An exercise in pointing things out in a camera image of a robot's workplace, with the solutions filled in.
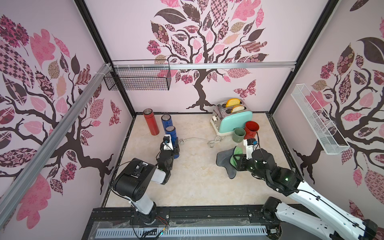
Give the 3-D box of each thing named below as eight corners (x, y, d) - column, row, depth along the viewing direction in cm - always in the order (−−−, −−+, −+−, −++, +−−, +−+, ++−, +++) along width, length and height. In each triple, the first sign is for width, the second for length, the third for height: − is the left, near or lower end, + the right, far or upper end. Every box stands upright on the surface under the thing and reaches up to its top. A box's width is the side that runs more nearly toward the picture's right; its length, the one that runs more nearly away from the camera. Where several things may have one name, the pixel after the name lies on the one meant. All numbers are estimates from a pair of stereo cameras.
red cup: (242, 142, 106) (247, 131, 96) (239, 131, 112) (244, 120, 103) (255, 142, 106) (261, 131, 96) (251, 131, 112) (257, 120, 103)
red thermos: (149, 135, 108) (141, 115, 92) (151, 128, 112) (144, 108, 96) (158, 135, 108) (152, 115, 92) (160, 128, 112) (154, 108, 96)
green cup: (233, 142, 104) (235, 136, 98) (231, 134, 109) (233, 127, 103) (244, 142, 104) (246, 136, 98) (241, 134, 109) (244, 127, 103)
